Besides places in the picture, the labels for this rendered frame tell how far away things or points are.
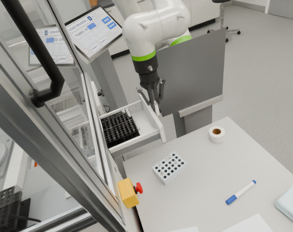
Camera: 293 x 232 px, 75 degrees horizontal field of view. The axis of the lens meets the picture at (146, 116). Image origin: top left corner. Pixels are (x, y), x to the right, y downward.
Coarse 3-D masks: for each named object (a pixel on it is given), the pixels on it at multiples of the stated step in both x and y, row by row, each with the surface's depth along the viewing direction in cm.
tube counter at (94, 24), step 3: (96, 21) 153; (99, 21) 155; (90, 24) 149; (93, 24) 150; (96, 24) 152; (99, 24) 154; (84, 27) 145; (87, 27) 146; (90, 27) 148; (93, 27) 150; (87, 30) 145; (90, 30) 147
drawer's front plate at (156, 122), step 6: (144, 102) 94; (144, 108) 100; (150, 108) 89; (150, 114) 88; (150, 120) 96; (156, 120) 82; (156, 126) 85; (162, 126) 80; (162, 132) 82; (162, 138) 84
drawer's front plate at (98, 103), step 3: (93, 84) 118; (93, 87) 115; (96, 87) 125; (93, 90) 113; (96, 90) 116; (93, 93) 110; (96, 93) 109; (96, 96) 107; (99, 96) 122; (96, 99) 105; (99, 99) 112; (96, 102) 103; (99, 102) 104; (99, 105) 101; (99, 108) 101; (102, 108) 106; (99, 111) 103; (102, 111) 103; (102, 114) 104
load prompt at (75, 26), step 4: (88, 16) 151; (92, 16) 153; (80, 20) 145; (84, 20) 147; (88, 20) 149; (92, 20) 151; (72, 24) 140; (76, 24) 142; (80, 24) 144; (84, 24) 146; (68, 28) 137; (72, 28) 139; (76, 28) 141; (72, 32) 138
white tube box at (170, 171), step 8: (168, 160) 82; (184, 160) 80; (152, 168) 81; (160, 168) 80; (168, 168) 80; (176, 168) 80; (184, 168) 80; (160, 176) 77; (168, 176) 77; (176, 176) 79
